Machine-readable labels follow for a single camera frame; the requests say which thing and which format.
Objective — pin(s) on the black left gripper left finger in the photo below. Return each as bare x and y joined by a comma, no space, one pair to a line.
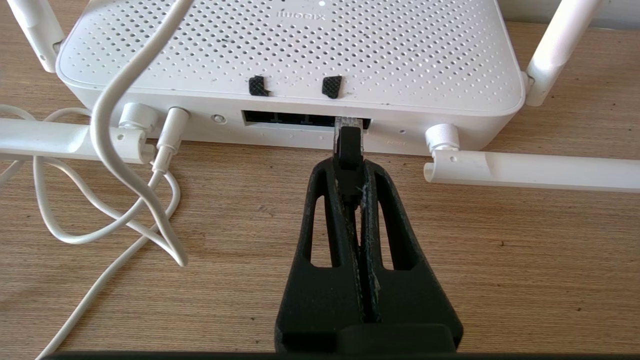
310,300

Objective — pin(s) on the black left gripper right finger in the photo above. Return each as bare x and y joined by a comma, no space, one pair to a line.
415,300

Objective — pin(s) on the white wifi router with antennas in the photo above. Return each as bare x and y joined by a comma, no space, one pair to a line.
400,50

